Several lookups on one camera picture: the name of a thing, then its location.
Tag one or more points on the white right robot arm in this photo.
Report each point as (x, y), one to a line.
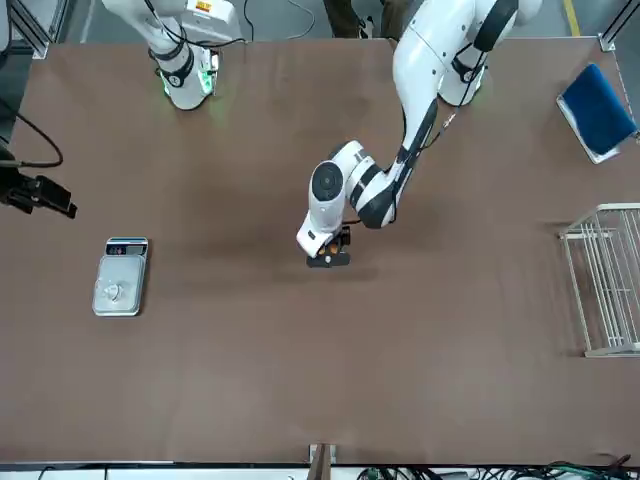
(182, 85)

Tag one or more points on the black square box base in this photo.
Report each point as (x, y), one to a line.
(327, 261)

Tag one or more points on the aluminium frame post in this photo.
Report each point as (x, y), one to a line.
(42, 35)
(322, 465)
(607, 42)

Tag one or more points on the white box with yellow label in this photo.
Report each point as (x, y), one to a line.
(220, 15)

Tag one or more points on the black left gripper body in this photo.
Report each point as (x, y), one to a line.
(342, 237)

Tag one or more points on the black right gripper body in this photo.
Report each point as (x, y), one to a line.
(10, 175)

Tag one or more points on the person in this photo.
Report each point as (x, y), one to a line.
(337, 15)

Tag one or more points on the white flat tray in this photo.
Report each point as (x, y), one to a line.
(578, 130)

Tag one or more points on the blue pad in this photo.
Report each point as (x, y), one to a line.
(597, 110)

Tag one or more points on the white electronic scale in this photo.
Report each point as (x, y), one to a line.
(130, 270)

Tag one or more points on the clear measuring cup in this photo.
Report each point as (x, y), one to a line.
(114, 292)

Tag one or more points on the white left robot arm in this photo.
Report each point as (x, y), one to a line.
(430, 50)

